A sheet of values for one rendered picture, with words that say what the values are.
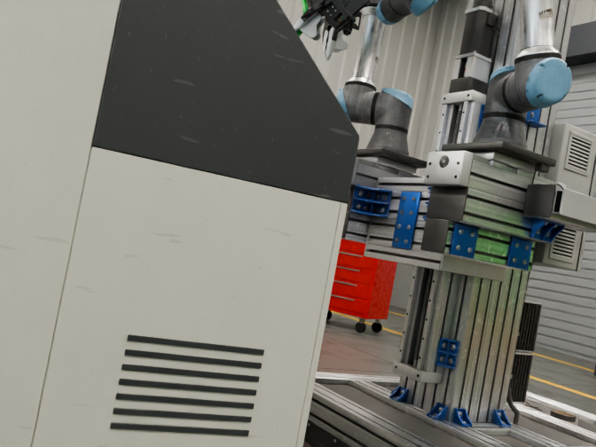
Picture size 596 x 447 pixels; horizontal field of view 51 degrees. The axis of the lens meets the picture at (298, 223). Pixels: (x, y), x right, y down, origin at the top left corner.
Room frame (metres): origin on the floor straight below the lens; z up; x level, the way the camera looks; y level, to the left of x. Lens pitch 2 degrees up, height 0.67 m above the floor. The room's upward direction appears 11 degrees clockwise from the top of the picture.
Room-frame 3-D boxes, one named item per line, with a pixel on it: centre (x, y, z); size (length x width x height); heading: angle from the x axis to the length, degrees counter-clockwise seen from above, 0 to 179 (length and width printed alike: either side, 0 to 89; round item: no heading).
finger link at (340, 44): (1.78, -0.02, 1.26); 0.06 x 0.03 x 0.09; 113
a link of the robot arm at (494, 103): (1.75, -0.52, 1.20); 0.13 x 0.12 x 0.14; 14
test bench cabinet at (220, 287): (1.66, 0.30, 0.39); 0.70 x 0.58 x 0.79; 23
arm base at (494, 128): (1.76, -0.52, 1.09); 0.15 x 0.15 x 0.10
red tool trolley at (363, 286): (6.02, -0.59, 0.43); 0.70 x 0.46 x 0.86; 56
